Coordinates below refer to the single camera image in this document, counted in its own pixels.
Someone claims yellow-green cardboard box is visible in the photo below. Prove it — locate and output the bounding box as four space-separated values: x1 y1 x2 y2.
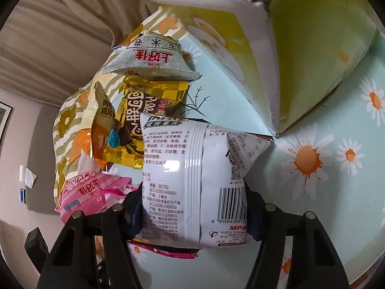
139 0 380 137

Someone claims white paper sheet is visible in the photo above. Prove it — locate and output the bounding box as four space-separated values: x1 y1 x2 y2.
19 165 37 189

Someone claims pink striped snack packet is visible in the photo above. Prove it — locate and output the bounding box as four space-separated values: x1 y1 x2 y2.
55 173 140 225

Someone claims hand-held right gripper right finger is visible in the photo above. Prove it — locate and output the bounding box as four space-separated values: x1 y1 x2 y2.
244 184 351 289

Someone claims grey speckled snack packet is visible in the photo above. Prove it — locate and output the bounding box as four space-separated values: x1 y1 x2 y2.
102 31 202 82

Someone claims beige curtain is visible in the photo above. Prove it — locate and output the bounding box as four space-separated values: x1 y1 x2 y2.
0 0 160 107

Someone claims white snack packet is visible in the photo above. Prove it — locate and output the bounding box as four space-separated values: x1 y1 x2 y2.
140 112 274 249

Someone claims light blue daisy cloth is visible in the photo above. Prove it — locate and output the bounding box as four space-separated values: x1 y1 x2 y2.
93 27 385 289

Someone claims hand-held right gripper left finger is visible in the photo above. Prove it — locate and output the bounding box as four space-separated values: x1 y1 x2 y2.
39 183 145 289

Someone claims gold brown snack packet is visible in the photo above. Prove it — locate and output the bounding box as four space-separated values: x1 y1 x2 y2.
102 77 189 169

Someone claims framed wall picture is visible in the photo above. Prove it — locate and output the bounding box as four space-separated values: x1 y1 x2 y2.
0 101 14 127

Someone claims black box-shaped object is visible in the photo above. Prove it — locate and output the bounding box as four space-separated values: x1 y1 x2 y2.
24 227 50 265

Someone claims red pink snack packet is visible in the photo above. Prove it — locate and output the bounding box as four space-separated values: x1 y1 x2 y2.
128 239 199 259

